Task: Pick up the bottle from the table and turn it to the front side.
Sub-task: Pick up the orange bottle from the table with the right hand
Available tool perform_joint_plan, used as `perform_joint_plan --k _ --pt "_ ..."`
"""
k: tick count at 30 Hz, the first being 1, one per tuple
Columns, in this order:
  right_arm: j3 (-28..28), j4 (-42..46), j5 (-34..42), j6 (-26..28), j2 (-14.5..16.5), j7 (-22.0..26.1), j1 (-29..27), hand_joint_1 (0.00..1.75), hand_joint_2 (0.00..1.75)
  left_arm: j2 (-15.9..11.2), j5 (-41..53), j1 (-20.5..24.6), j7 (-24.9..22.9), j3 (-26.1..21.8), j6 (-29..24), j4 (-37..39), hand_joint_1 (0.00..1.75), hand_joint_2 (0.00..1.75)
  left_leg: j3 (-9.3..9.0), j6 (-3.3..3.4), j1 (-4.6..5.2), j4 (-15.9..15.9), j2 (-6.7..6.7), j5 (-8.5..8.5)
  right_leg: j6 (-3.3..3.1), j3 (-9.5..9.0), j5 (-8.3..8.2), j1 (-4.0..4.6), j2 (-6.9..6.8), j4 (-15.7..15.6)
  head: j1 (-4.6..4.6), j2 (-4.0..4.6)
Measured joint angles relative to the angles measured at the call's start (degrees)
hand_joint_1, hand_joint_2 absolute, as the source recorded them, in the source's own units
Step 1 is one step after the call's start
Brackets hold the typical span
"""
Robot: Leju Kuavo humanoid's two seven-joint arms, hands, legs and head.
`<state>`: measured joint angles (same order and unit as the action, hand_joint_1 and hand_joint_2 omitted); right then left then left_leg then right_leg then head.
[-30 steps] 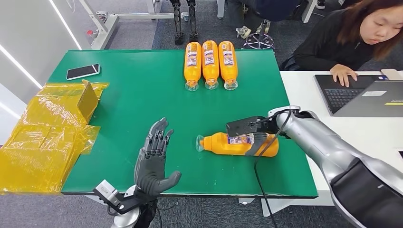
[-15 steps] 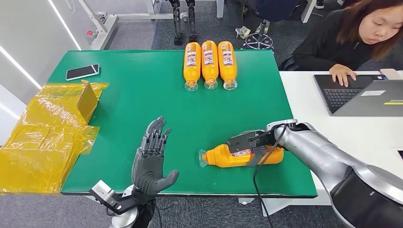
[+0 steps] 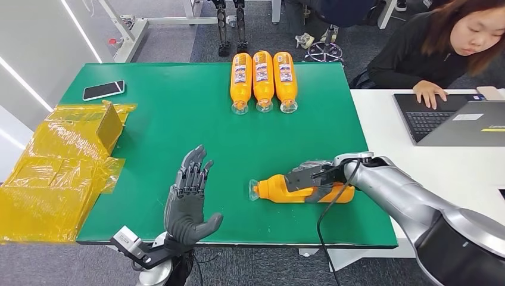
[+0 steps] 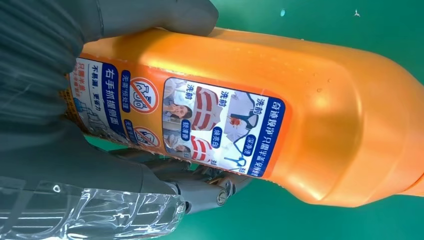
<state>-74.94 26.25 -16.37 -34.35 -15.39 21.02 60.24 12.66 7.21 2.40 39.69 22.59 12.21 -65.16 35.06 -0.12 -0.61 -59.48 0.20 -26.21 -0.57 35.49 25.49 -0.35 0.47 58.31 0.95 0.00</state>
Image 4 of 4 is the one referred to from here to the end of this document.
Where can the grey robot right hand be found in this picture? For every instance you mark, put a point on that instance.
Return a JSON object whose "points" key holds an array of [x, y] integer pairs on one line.
{"points": [[82, 172]]}

